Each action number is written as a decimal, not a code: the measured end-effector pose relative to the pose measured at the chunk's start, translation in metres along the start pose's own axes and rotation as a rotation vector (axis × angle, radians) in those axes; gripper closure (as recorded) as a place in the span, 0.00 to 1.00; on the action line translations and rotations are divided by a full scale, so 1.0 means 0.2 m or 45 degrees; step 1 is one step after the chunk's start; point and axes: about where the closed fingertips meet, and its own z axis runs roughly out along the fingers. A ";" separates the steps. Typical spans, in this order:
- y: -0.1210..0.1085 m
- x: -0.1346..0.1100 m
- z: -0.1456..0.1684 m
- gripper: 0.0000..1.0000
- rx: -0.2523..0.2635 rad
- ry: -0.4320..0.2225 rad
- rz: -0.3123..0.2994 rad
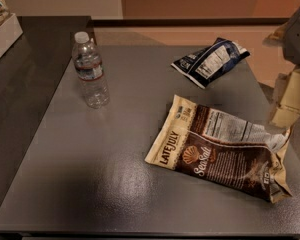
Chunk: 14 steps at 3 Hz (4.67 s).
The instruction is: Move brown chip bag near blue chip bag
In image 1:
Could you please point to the brown Late July chip bag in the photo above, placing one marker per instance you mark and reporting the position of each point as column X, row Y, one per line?
column 213, row 145

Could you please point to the clear plastic water bottle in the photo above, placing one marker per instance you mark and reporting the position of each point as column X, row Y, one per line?
column 89, row 67

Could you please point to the blue chip bag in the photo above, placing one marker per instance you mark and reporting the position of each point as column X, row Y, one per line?
column 208, row 64

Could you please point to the white box with snacks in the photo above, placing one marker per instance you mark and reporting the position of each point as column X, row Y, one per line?
column 0, row 27

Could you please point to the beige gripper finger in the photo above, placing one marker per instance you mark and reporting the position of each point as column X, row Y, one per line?
column 285, row 110
column 276, row 37

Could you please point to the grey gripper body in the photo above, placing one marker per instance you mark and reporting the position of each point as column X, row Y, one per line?
column 298, row 37

